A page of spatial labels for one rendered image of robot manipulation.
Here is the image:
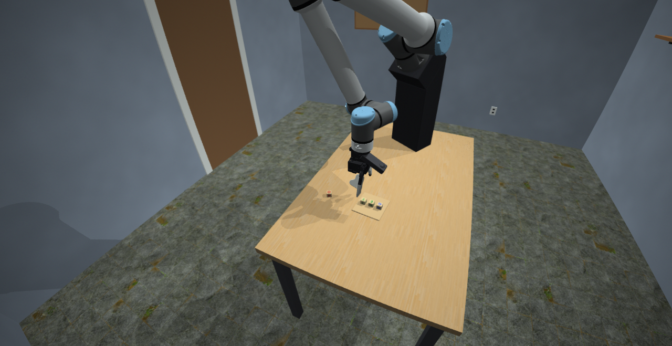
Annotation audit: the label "tan square mat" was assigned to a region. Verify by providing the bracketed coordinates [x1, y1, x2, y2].
[352, 192, 390, 221]

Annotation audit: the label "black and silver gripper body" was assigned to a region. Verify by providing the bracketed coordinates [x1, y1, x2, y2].
[348, 147, 370, 175]

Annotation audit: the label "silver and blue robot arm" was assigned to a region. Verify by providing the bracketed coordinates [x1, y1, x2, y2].
[289, 0, 453, 174]

